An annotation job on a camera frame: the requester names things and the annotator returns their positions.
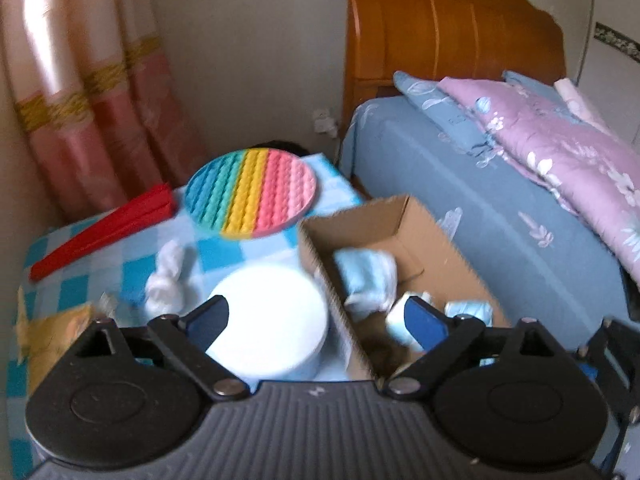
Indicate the wooden headboard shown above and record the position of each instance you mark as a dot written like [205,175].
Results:
[440,30]

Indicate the pink curtain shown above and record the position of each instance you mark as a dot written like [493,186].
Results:
[85,100]

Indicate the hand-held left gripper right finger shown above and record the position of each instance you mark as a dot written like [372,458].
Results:
[425,325]

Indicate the white rolled sock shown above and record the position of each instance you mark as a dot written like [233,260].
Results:
[167,280]

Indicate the white wall socket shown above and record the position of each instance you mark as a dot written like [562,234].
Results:
[324,122]

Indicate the red folded fan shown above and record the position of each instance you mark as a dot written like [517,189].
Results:
[105,235]

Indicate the brown hair scrunchie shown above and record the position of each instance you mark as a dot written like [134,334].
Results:
[377,345]

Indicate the pale pink cloth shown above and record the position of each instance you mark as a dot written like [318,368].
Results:
[582,102]

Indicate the cardboard box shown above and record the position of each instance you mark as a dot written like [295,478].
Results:
[430,245]

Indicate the blue checkered tablecloth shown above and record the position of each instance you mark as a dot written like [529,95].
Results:
[90,280]

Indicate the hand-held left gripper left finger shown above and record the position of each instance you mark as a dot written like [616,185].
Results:
[207,322]

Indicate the clear jar with white lid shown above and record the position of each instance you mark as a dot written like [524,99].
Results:
[270,315]

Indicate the rainbow pop bubble toy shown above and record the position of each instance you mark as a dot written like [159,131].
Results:
[250,192]

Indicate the purple floral quilt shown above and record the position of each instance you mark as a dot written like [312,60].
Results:
[560,150]

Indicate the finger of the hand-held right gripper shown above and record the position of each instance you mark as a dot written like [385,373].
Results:
[617,355]

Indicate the yellow tissue packet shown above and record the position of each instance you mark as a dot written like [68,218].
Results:
[47,340]

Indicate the blue bed sheet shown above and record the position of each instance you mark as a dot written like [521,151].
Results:
[490,240]

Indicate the blue face mask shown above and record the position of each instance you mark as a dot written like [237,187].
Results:
[362,270]
[470,312]

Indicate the blue floral pillow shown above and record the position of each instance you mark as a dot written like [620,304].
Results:
[530,82]
[445,110]

